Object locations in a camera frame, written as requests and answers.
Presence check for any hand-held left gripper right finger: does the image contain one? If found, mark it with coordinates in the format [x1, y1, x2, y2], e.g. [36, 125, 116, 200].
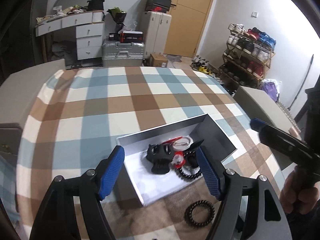
[196, 146, 293, 240]

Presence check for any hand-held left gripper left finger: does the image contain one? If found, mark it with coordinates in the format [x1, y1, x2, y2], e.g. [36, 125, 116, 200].
[30, 145, 125, 240]

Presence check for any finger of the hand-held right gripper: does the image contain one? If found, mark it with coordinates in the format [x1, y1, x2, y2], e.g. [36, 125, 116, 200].
[251, 118, 314, 160]
[305, 87, 320, 143]

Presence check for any black spiral hair tie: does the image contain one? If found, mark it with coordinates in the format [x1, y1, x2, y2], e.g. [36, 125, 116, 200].
[184, 199, 216, 227]
[176, 166, 201, 181]

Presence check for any silver grey box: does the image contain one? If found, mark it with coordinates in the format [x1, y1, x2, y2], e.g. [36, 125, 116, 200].
[115, 113, 237, 207]

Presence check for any small red packet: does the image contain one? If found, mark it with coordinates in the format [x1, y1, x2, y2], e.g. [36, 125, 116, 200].
[172, 152, 186, 168]

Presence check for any white round badge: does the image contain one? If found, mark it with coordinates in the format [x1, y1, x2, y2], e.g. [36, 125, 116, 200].
[174, 137, 193, 151]

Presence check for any black hair claw clip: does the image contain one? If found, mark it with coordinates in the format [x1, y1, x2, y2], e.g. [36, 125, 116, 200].
[147, 144, 173, 175]

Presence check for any thin red hair band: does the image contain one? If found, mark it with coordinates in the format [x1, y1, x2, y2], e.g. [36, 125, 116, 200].
[162, 136, 183, 146]

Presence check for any person's right hand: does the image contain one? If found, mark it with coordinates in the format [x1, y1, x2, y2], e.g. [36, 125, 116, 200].
[279, 166, 320, 215]

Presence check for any white ribbed panel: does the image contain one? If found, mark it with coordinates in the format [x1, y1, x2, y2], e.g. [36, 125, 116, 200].
[276, 100, 302, 133]

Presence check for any thin black pole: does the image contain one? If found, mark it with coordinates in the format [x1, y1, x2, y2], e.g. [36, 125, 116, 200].
[289, 54, 314, 110]

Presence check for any purple bag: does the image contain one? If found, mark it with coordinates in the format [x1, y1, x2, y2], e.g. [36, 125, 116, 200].
[260, 79, 282, 103]

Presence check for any grey nightstand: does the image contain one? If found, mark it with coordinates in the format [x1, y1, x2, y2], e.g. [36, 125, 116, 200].
[234, 85, 301, 171]
[0, 59, 66, 155]

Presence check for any brown blue checked blanket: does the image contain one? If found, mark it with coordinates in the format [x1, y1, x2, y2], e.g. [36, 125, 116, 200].
[15, 66, 303, 240]

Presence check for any wooden shoe rack with shoes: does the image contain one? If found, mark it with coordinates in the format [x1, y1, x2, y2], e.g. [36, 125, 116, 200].
[220, 23, 277, 88]

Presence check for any pile of shoes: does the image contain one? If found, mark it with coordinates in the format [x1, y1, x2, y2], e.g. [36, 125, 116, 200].
[190, 55, 220, 80]

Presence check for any side table with checked cloth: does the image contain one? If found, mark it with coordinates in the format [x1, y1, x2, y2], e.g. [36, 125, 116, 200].
[0, 152, 20, 223]

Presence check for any silver aluminium suitcase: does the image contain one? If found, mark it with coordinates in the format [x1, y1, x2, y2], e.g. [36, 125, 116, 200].
[102, 41, 145, 67]

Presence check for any brown cardboard box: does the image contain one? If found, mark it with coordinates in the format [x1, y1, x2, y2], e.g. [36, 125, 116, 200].
[149, 53, 167, 68]

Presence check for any grey heap of clothes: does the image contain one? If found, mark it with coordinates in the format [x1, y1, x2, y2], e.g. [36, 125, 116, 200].
[51, 41, 77, 60]

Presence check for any black box with red edge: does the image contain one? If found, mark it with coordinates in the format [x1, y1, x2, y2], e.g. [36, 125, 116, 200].
[119, 31, 144, 43]

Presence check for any white dressing table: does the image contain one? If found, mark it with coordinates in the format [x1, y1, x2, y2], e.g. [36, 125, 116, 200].
[35, 10, 105, 61]

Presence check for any beige upright suitcase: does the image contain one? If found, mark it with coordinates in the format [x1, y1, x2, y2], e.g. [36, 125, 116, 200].
[139, 11, 172, 55]

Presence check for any clear plastic bag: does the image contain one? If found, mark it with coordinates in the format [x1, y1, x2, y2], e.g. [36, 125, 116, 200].
[126, 20, 139, 33]

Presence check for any wooden door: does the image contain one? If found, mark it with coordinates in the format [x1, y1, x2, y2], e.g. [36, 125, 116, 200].
[164, 0, 219, 58]

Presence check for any dark wrapped flower bouquet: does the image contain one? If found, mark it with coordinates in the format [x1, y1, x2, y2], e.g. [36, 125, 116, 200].
[107, 6, 128, 34]

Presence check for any clutter of papers and snacks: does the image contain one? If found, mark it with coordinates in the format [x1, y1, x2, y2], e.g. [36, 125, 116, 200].
[36, 4, 88, 25]

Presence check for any red and black shoe box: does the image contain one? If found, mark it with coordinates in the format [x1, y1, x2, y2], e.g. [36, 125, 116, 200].
[145, 4, 171, 13]

